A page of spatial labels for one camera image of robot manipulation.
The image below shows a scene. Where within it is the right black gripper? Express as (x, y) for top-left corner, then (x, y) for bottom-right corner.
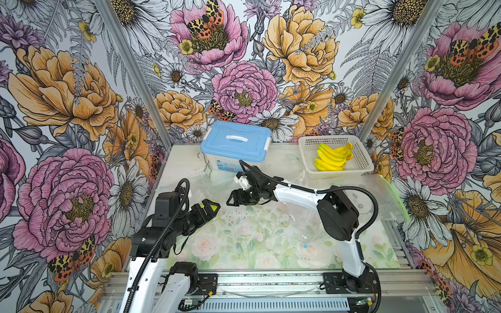
(226, 184), (262, 207)

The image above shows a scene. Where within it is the yellow banana bunch small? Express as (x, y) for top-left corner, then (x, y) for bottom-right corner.
(317, 146), (347, 167)

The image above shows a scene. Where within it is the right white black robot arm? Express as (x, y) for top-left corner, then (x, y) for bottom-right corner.
(226, 166), (369, 292)

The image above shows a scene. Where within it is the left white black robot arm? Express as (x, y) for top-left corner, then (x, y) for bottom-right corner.
(120, 190), (220, 312)

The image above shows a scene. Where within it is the blue lid storage box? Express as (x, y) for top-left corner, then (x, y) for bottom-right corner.
(200, 121), (272, 172)

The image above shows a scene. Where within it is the small green circuit board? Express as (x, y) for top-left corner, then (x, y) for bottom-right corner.
(178, 299), (199, 312)

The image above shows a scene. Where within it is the white plastic basket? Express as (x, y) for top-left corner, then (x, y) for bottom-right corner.
(298, 135), (374, 179)

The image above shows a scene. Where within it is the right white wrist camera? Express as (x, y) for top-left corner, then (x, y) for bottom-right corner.
(234, 173), (251, 190)

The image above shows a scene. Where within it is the metal wire clip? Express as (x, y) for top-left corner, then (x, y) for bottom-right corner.
(197, 152), (212, 173)

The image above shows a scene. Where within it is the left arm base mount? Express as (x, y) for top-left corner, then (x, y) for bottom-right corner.
(171, 273), (219, 297)

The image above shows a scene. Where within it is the aluminium front rail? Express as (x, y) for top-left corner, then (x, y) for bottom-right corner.
(97, 269), (443, 313)

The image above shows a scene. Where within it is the right black corrugated cable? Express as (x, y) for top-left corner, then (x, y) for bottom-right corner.
(238, 159), (380, 240)

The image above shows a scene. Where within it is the black corrugated cable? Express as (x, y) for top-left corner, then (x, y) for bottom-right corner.
(122, 177), (191, 313)
(238, 159), (380, 240)

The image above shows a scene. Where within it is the left black corrugated cable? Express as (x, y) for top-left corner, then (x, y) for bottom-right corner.
(122, 177), (191, 313)

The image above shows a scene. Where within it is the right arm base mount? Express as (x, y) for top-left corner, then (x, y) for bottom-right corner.
(322, 272), (380, 294)

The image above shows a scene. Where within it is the left aluminium corner post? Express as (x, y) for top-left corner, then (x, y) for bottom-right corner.
(96, 1), (173, 152)

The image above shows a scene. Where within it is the aluminium corner post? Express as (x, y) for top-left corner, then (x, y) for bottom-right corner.
(96, 1), (173, 152)
(357, 0), (444, 141)

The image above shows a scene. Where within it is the right aluminium corner post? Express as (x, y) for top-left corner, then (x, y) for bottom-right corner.
(357, 0), (444, 141)

